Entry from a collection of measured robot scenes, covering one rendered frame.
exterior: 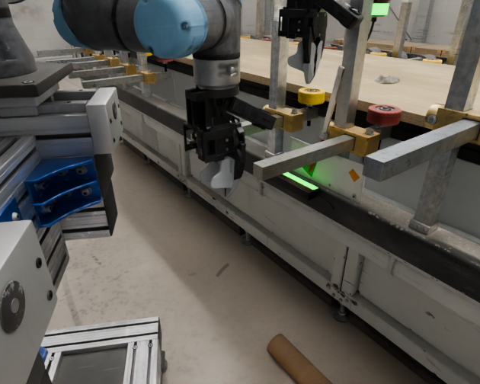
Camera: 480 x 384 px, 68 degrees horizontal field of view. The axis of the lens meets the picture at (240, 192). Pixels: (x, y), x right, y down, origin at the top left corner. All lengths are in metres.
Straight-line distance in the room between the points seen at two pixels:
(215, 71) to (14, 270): 0.39
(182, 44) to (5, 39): 0.35
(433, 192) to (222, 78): 0.50
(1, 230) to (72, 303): 1.44
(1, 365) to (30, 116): 0.48
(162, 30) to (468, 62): 0.53
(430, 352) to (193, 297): 0.92
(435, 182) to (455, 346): 0.65
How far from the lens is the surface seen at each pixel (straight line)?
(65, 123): 0.69
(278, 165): 0.73
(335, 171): 0.96
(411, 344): 1.39
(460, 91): 0.78
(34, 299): 0.34
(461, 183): 1.06
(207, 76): 0.57
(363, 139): 0.89
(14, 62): 0.71
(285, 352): 1.36
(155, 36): 0.46
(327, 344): 1.51
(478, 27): 0.76
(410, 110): 1.02
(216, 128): 0.59
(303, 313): 1.59
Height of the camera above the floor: 1.15
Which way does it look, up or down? 29 degrees down
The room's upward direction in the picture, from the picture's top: straight up
